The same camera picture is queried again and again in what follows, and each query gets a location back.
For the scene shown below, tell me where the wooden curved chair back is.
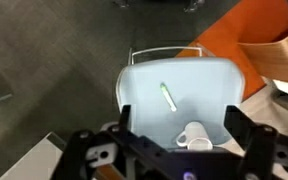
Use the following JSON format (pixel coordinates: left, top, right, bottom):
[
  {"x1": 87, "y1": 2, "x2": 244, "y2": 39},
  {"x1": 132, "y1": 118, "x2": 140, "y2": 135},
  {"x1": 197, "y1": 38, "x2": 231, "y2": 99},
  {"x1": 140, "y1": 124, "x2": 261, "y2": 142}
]
[{"x1": 239, "y1": 35, "x2": 288, "y2": 83}]

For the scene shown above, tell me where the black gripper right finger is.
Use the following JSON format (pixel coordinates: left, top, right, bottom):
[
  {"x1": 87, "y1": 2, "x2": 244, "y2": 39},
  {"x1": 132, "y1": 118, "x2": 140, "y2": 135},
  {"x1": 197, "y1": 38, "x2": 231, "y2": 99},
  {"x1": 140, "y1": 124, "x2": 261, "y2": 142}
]
[{"x1": 213, "y1": 104, "x2": 288, "y2": 180}]

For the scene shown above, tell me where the white paper roll cup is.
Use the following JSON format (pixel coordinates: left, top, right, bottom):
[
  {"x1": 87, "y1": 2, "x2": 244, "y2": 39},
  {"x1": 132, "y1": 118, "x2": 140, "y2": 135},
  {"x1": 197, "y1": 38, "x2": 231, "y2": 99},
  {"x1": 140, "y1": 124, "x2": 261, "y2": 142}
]
[{"x1": 176, "y1": 122, "x2": 213, "y2": 151}]

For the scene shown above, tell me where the green white marker pen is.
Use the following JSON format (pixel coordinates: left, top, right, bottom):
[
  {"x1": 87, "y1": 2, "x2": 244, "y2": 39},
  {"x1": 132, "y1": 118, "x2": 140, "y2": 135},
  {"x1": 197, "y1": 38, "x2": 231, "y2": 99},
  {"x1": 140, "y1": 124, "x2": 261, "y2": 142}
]
[{"x1": 160, "y1": 83, "x2": 177, "y2": 112}]

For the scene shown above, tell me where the white table corner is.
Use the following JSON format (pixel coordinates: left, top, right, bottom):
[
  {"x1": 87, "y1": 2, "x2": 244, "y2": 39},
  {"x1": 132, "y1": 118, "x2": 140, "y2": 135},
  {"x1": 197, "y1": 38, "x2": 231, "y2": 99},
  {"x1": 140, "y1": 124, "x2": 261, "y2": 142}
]
[{"x1": 0, "y1": 132, "x2": 66, "y2": 180}]

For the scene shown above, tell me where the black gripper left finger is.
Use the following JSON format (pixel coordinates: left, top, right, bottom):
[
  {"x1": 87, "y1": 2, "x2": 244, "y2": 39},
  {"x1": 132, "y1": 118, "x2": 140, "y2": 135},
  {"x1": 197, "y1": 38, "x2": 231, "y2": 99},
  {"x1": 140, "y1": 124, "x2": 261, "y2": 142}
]
[{"x1": 51, "y1": 104, "x2": 172, "y2": 180}]

